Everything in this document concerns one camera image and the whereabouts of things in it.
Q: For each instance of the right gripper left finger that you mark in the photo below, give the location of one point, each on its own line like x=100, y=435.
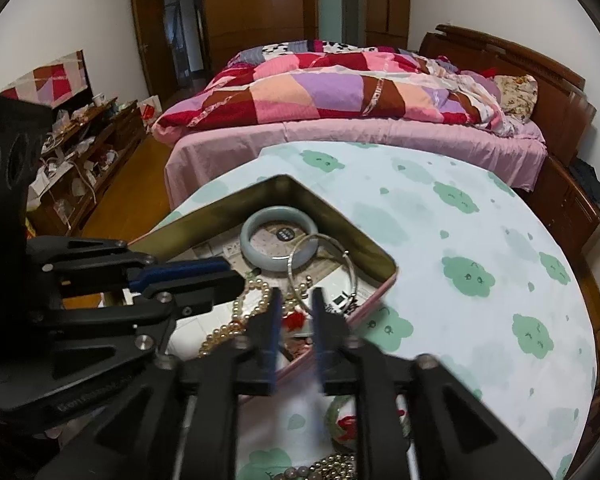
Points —
x=178, y=420

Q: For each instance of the wooden nightstand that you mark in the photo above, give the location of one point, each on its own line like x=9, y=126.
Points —
x=561, y=204

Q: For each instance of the dark clothes on nightstand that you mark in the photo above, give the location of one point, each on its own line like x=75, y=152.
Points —
x=586, y=177

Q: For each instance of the patchwork quilt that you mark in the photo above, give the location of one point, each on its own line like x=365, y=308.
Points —
x=312, y=79

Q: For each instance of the pink bed sheet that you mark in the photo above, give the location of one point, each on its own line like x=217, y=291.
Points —
x=200, y=157

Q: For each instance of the silver bangle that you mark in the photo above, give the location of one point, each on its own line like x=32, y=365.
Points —
x=319, y=260

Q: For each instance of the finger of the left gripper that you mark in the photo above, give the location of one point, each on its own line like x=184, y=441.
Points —
x=187, y=297
x=139, y=280

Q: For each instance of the pink metal tin box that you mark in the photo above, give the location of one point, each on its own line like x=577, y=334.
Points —
x=256, y=282

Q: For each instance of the television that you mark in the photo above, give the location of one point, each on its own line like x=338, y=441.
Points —
x=51, y=84

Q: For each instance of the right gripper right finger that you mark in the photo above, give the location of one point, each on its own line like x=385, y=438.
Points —
x=414, y=418

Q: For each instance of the pale jade bangle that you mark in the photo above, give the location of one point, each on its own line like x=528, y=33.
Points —
x=272, y=234

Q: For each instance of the cloud pattern tablecloth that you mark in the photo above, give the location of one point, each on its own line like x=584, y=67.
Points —
x=482, y=285

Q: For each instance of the brown wooden wardrobe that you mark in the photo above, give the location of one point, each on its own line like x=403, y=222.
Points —
x=183, y=43

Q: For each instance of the wooden tv cabinet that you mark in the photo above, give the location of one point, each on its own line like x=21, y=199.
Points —
x=77, y=167

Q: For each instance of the floral pillow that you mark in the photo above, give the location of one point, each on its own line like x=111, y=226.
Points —
x=518, y=95

